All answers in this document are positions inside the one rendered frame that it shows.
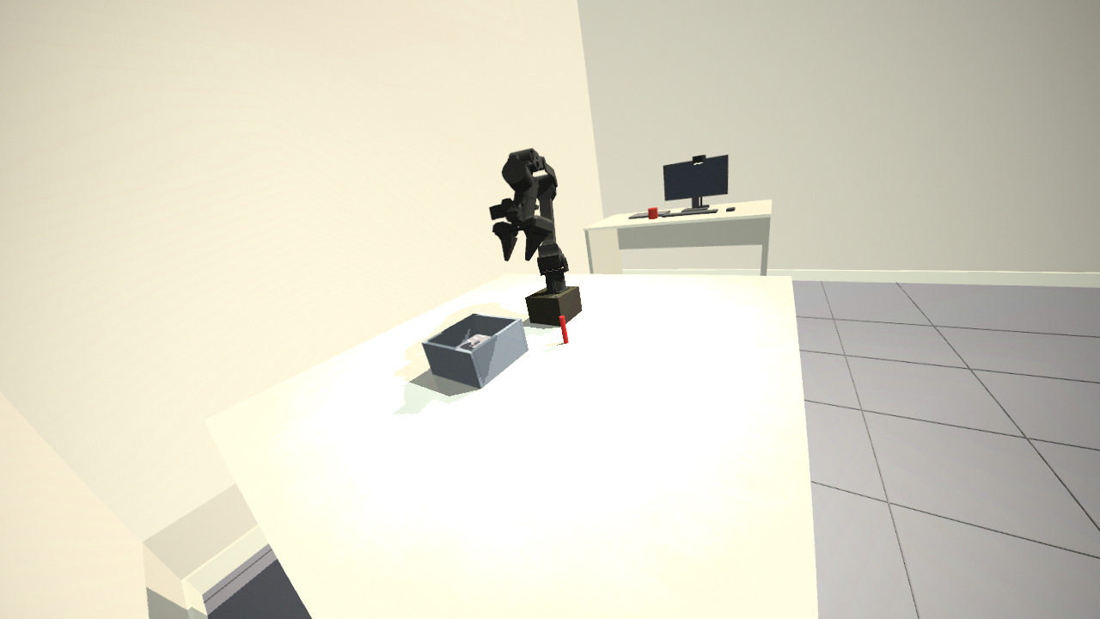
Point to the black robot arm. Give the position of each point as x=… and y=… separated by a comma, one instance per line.
x=518, y=173

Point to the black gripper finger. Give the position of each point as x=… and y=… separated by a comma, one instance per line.
x=508, y=243
x=534, y=238

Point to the white square plate with hole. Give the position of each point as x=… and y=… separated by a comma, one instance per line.
x=473, y=342

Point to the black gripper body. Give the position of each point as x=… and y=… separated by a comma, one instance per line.
x=528, y=219

